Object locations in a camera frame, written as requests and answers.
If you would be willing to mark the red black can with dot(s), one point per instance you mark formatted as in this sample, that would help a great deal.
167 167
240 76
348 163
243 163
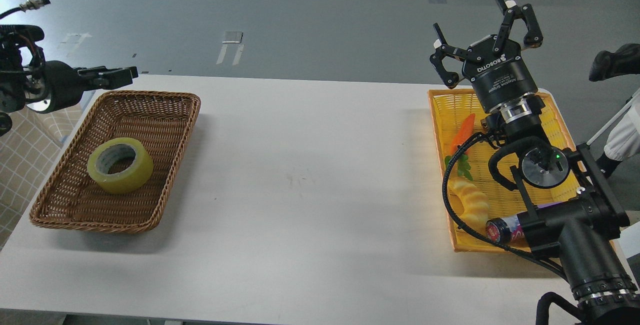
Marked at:
506 230

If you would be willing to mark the beige checkered cloth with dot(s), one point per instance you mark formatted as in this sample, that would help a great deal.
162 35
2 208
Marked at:
27 153

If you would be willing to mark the yellow toy croissant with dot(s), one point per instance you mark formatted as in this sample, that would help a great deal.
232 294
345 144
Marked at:
475 203

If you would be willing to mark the white clothed person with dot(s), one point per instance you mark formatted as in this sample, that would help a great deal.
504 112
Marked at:
623 140

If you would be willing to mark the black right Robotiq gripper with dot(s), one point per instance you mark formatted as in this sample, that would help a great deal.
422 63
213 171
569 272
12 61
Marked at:
500 77

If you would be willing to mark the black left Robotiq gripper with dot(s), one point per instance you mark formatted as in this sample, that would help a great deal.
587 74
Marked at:
64 85

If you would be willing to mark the yellow tape roll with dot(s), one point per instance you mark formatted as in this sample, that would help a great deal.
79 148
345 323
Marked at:
131 178

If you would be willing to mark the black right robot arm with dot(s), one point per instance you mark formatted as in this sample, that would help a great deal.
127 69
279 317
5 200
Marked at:
571 212

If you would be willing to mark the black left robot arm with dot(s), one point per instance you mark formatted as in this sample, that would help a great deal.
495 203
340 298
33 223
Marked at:
27 79

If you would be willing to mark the black shoe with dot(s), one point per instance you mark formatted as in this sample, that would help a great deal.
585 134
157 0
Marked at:
624 61

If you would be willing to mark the orange toy carrot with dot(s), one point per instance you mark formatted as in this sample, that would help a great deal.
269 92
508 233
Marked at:
464 133

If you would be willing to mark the brown wicker basket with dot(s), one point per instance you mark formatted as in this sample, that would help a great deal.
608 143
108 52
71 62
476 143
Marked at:
161 121

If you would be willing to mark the purple foam block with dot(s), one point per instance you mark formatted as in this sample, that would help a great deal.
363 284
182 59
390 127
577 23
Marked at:
546 205

